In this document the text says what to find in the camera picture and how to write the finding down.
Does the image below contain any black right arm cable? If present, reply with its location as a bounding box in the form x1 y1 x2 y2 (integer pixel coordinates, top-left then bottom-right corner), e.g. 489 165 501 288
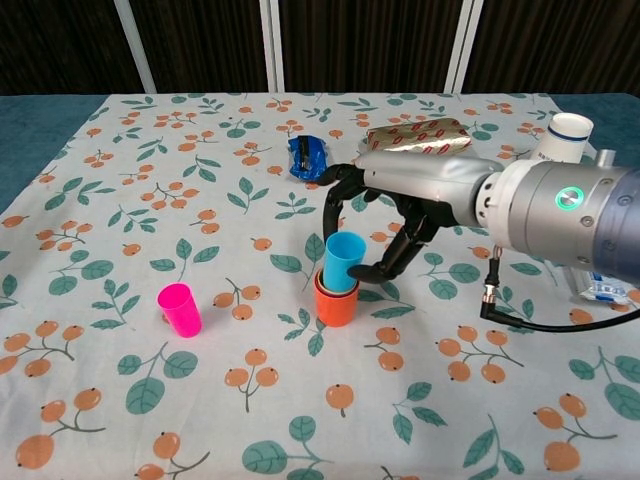
479 244 640 334

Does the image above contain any white paper cup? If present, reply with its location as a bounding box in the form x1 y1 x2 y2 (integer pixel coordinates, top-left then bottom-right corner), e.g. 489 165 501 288
530 112 595 164

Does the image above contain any gold red-print wrapped package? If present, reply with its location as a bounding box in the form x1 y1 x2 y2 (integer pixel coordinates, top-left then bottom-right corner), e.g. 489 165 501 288
358 117 473 157

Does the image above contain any blue snack packet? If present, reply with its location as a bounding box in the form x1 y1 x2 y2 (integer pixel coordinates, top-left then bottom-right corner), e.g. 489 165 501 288
286 134 331 181

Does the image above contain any light blue plastic cup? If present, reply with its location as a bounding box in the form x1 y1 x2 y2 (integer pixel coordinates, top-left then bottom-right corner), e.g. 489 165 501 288
322 232 368 291

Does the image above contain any white partition post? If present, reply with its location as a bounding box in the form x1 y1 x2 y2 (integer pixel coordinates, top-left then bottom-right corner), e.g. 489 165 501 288
112 0 157 94
442 0 485 94
258 0 287 94

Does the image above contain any large orange plastic cup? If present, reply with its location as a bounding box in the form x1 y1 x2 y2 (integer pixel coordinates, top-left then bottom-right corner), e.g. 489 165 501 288
313 279 359 327

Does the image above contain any dark slatted partition panel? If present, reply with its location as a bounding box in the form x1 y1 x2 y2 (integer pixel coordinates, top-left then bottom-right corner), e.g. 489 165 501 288
464 0 640 95
0 0 144 96
279 0 464 94
123 0 271 94

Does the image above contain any floral print tablecloth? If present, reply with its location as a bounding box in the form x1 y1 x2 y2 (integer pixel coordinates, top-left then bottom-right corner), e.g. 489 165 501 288
0 92 640 480

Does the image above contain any white blue toothpaste tube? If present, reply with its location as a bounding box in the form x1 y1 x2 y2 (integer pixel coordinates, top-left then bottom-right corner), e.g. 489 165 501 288
559 262 629 305

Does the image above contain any pink plastic cup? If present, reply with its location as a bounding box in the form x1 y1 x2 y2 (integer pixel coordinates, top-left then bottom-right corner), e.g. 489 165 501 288
156 282 203 340

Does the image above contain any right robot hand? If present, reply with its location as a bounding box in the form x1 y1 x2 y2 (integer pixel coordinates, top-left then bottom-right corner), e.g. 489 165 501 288
319 149 504 285

